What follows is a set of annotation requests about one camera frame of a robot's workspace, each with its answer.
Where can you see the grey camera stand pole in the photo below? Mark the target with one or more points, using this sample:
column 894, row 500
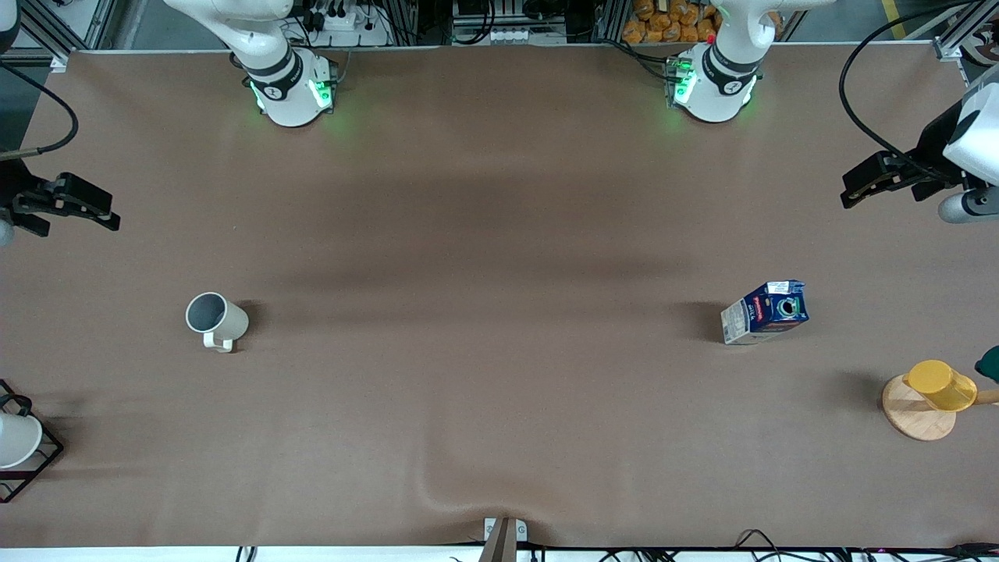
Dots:
column 499, row 546

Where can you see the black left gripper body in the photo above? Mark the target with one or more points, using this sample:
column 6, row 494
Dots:
column 930, row 154

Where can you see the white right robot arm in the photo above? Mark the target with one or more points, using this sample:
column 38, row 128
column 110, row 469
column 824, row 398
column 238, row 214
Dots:
column 285, row 86

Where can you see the white cup in rack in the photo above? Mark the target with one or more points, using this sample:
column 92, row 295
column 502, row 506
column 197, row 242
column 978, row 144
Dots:
column 15, row 441

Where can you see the blue Pascual milk carton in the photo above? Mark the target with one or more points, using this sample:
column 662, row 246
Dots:
column 761, row 316

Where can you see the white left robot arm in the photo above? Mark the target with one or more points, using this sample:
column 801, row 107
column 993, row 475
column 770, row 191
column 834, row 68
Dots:
column 714, row 86

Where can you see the dark green cup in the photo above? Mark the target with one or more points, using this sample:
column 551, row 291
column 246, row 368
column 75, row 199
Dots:
column 990, row 365

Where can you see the yellow plastic cup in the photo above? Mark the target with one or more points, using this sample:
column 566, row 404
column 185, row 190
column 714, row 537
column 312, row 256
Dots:
column 940, row 386

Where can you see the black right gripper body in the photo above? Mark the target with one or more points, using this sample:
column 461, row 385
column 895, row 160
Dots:
column 14, row 190

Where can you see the brown table cover sheet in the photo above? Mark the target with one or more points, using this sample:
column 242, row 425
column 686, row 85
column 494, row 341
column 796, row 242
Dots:
column 499, row 234

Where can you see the metal table clamp bracket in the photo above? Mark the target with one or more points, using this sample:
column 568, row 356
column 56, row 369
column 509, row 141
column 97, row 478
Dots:
column 521, row 531

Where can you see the white power strip with plugs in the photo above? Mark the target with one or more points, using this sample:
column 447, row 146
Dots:
column 347, row 23

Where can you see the small white power strip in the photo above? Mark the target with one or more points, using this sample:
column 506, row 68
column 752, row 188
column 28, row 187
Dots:
column 515, row 36

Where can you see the aluminium frame post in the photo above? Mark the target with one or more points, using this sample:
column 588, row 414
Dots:
column 960, row 35
column 55, row 35

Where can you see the orange snack packets pile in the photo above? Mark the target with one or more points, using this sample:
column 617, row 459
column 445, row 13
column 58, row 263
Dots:
column 663, row 23

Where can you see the wooden round mug stand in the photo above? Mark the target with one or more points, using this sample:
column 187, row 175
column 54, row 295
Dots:
column 909, row 417

